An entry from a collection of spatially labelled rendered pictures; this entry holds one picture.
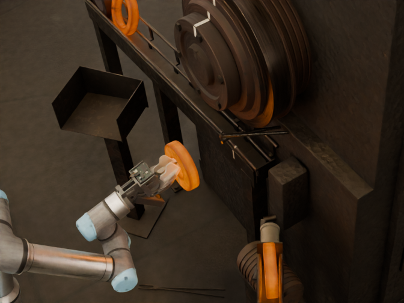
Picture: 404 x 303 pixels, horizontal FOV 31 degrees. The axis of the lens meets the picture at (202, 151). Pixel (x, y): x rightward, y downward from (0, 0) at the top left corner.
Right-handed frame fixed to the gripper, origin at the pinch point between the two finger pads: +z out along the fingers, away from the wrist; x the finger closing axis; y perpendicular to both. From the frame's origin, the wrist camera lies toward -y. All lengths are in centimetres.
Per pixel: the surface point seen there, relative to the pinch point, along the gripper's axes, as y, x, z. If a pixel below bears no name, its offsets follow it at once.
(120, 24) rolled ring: -29, 95, 18
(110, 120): -23, 52, -9
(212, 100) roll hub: 13.7, 0.3, 17.4
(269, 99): 19.4, -16.1, 27.7
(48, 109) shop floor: -81, 135, -29
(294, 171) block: -11.2, -20.2, 24.8
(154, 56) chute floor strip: -31, 72, 20
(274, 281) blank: -9.2, -44.5, -0.5
